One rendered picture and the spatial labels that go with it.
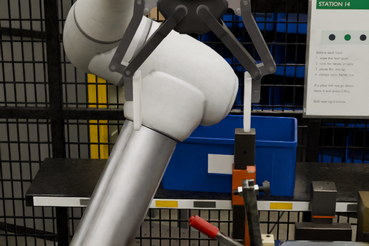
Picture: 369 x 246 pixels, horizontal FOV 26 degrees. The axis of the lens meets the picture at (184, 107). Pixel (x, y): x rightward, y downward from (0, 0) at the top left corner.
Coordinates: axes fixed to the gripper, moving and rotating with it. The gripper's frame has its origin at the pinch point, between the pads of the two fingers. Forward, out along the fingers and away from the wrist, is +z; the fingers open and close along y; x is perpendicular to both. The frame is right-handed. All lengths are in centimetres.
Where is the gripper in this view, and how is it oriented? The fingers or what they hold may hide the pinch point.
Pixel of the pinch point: (192, 119)
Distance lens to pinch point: 99.6
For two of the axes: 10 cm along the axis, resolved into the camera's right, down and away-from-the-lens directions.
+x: 0.4, -3.2, 9.5
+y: 10.0, 0.1, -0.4
